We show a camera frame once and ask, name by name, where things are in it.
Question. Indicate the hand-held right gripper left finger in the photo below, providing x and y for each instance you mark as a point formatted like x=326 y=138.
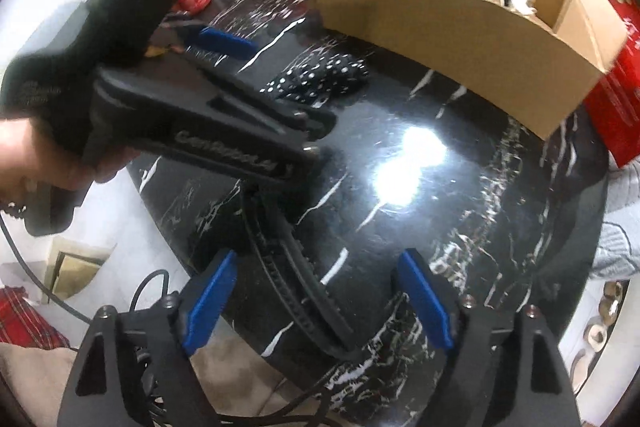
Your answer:
x=210 y=302

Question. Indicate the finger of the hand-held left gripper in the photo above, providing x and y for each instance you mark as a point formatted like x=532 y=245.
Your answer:
x=222 y=42
x=280 y=114

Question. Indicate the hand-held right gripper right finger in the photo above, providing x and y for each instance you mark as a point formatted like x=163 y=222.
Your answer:
x=425 y=302

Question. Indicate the black polka dot scrunchie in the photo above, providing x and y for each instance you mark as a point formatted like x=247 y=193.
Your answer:
x=320 y=77

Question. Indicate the black comb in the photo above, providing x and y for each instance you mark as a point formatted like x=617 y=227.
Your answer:
x=305 y=302

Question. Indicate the brown cardboard box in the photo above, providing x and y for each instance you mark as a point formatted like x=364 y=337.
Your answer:
x=450 y=37

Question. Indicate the person's left hand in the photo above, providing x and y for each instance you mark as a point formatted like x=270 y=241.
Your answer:
x=30 y=162

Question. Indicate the red plaid cloth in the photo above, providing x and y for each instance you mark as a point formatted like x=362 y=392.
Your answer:
x=30 y=319

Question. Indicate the beige cloth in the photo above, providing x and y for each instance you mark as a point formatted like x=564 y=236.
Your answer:
x=30 y=387

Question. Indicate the red pouch bag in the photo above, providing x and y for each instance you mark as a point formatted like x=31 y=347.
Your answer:
x=617 y=107

